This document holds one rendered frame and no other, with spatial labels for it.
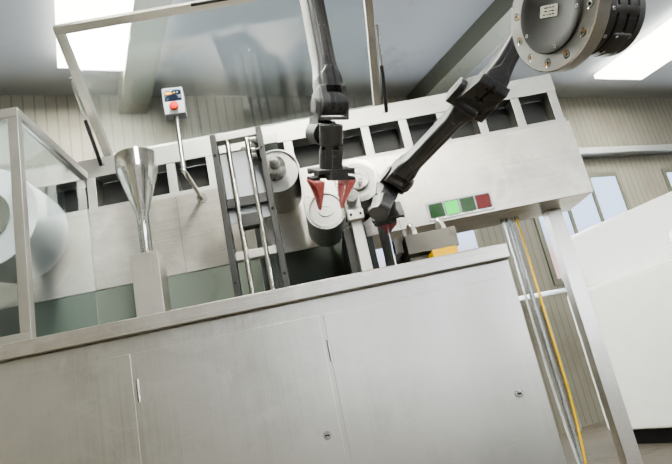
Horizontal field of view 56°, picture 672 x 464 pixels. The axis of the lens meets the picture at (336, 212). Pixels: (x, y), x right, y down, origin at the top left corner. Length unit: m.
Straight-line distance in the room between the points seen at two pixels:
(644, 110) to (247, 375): 6.35
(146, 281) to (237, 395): 0.60
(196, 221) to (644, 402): 2.78
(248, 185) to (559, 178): 1.21
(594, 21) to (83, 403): 1.42
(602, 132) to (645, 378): 3.41
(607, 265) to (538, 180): 1.80
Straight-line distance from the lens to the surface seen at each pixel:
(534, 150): 2.54
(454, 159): 2.45
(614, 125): 7.07
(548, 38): 1.14
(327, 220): 1.99
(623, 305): 4.03
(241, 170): 1.95
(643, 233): 4.02
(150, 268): 2.09
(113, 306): 2.39
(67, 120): 4.76
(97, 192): 2.54
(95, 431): 1.75
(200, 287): 2.32
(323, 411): 1.64
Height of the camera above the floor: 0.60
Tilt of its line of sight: 16 degrees up
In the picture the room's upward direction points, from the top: 12 degrees counter-clockwise
